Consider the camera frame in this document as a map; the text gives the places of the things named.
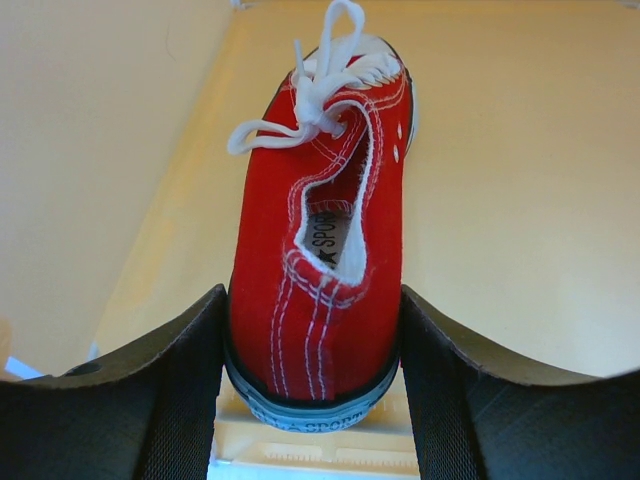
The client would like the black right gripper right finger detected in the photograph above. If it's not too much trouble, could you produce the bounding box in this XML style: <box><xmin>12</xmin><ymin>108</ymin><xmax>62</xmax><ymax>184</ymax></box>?
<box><xmin>401</xmin><ymin>286</ymin><xmax>639</xmax><ymax>479</ymax></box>

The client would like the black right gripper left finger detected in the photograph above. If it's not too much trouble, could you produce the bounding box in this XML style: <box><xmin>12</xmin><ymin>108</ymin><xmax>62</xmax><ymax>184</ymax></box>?
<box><xmin>1</xmin><ymin>285</ymin><xmax>227</xmax><ymax>479</ymax></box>

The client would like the red canvas sneaker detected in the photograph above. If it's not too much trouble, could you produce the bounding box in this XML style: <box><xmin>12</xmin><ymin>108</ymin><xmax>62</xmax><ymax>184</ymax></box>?
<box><xmin>225</xmin><ymin>1</ymin><xmax>417</xmax><ymax>433</ymax></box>

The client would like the yellow plastic shoe cabinet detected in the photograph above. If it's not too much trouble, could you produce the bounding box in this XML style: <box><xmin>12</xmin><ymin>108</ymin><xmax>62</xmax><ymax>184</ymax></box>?
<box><xmin>1</xmin><ymin>1</ymin><xmax>639</xmax><ymax>479</ymax></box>

